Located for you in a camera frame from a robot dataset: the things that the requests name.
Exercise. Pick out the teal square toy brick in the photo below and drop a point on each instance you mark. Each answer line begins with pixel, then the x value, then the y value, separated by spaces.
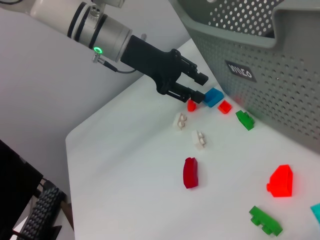
pixel 316 213

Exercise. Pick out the green toy brick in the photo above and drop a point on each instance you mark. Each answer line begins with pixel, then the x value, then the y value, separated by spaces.
pixel 266 221
pixel 246 120

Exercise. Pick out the orange-red sloped toy brick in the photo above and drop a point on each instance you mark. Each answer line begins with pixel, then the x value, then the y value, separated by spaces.
pixel 281 181

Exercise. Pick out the white toy brick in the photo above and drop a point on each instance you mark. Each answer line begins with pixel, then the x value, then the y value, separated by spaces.
pixel 180 121
pixel 198 140

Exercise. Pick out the dark red curved toy brick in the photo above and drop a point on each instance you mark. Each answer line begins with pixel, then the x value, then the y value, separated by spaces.
pixel 191 172

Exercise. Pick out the grey perforated plastic storage bin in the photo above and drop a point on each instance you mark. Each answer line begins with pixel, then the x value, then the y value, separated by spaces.
pixel 262 82

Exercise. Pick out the small red toy brick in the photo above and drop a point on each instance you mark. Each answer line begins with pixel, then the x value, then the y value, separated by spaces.
pixel 191 106
pixel 225 107

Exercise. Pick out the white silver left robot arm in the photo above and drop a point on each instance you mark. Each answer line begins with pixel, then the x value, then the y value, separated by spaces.
pixel 82 22

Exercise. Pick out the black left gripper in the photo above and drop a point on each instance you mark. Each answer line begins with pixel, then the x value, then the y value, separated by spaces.
pixel 150 62

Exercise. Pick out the blue square toy brick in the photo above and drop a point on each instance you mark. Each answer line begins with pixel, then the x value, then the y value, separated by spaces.
pixel 213 97

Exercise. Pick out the black equipment frame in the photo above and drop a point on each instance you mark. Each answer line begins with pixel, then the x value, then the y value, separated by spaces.
pixel 15 180

